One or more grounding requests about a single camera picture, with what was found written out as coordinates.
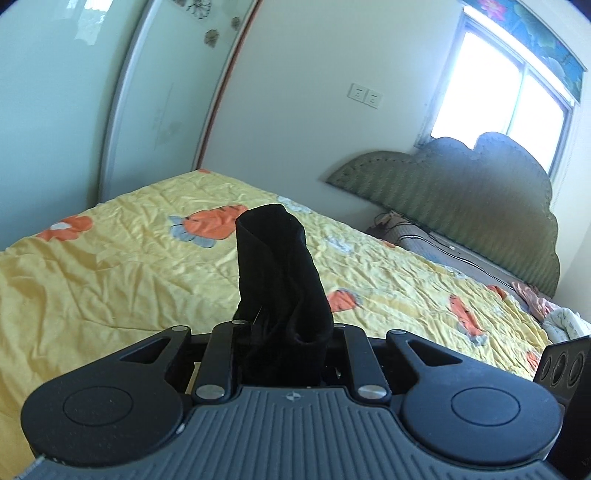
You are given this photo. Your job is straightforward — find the green scalloped headboard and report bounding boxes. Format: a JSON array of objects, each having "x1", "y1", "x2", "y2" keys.
[{"x1": 327, "y1": 132, "x2": 560, "y2": 296}]

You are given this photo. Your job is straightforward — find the glossy white wardrobe door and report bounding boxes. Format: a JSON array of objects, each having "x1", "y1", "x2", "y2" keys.
[{"x1": 0, "y1": 0, "x2": 260, "y2": 204}]

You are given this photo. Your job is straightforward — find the window with bright light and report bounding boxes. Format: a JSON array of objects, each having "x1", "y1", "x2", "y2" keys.
[{"x1": 417, "y1": 1, "x2": 587, "y2": 175}]

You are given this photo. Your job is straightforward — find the black pants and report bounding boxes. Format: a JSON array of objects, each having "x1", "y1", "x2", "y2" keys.
[{"x1": 233, "y1": 204, "x2": 334, "y2": 388}]

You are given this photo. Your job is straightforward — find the pink and white clothes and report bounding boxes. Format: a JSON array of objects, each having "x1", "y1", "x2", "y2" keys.
[{"x1": 512, "y1": 281, "x2": 591, "y2": 344}]

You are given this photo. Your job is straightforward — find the striped grey pillow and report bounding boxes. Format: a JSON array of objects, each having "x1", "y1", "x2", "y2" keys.
[{"x1": 366, "y1": 212, "x2": 519, "y2": 291}]

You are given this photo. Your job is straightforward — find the yellow carrot print quilt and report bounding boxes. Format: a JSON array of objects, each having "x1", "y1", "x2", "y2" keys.
[{"x1": 1, "y1": 170, "x2": 549, "y2": 479}]

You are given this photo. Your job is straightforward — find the white double wall socket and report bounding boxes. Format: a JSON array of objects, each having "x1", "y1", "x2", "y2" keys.
[{"x1": 348, "y1": 83, "x2": 383, "y2": 109}]

